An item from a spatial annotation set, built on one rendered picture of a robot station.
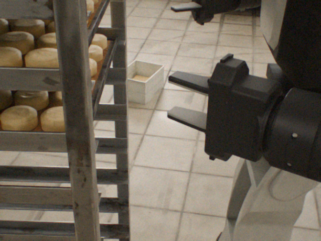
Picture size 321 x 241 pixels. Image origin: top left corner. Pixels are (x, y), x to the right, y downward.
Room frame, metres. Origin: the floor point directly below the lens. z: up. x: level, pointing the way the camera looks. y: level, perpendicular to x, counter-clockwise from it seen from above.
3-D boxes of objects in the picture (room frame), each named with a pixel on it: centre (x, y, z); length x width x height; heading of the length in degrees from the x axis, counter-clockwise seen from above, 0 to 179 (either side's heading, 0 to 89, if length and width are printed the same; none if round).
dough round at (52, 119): (0.57, 0.15, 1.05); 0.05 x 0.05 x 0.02
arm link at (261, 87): (0.44, -0.11, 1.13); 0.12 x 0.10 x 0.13; 59
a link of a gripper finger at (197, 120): (0.49, -0.04, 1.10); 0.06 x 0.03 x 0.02; 59
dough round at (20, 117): (0.56, 0.20, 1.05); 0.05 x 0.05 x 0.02
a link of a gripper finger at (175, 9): (0.95, -0.04, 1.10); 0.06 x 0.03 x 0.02; 119
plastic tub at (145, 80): (2.75, 0.16, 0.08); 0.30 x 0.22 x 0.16; 157
